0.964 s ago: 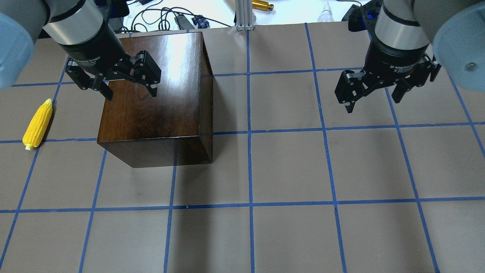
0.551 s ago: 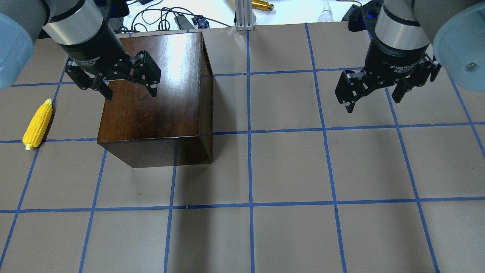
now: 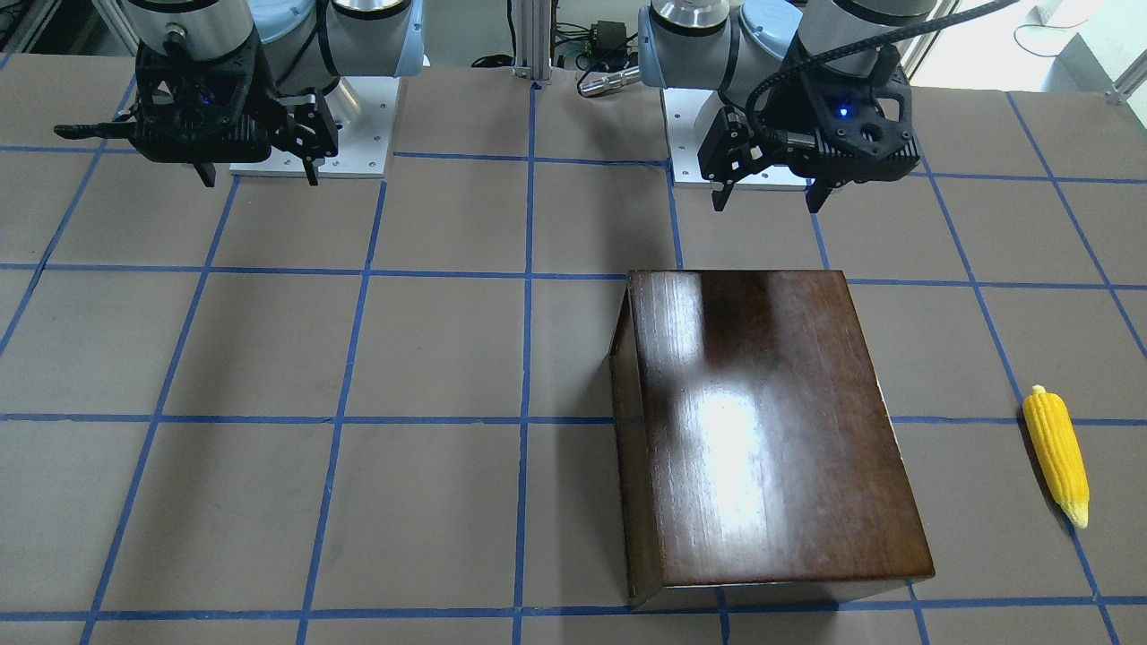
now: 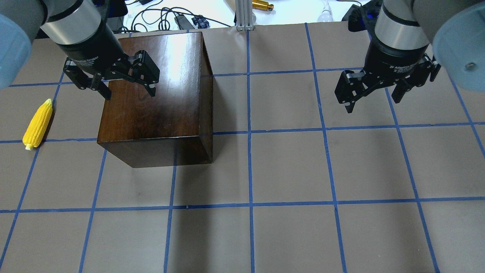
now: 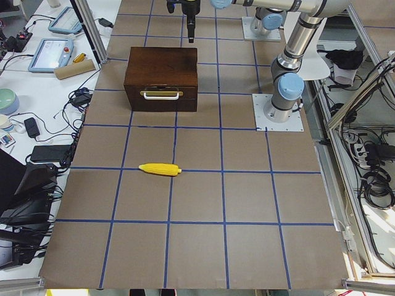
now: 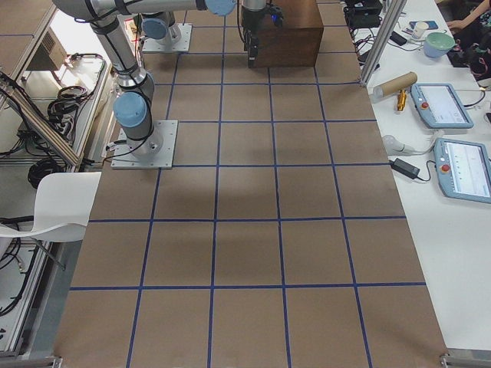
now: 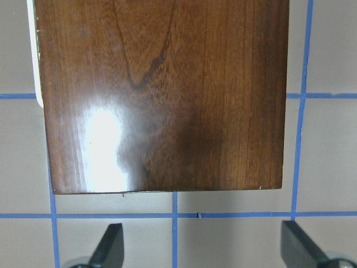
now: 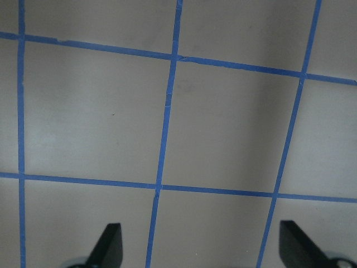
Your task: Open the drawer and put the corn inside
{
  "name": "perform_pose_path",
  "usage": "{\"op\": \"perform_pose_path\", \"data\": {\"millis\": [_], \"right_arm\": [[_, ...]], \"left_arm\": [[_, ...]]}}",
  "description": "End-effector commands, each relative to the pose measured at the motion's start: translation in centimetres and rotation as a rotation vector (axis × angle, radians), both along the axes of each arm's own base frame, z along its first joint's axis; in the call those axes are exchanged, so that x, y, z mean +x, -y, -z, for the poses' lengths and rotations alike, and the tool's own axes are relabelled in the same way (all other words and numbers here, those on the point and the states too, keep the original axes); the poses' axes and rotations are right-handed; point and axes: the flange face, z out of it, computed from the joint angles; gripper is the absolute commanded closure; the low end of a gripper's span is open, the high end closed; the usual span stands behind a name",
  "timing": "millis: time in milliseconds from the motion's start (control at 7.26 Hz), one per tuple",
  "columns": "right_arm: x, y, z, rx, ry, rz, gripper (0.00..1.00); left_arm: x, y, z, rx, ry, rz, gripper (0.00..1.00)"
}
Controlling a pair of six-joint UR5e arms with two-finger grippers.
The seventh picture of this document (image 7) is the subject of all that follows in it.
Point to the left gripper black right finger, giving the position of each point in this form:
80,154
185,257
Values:
297,249

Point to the dark brown wooden cabinet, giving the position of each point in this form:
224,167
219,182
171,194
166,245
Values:
163,96

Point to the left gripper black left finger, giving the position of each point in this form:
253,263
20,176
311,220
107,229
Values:
110,250

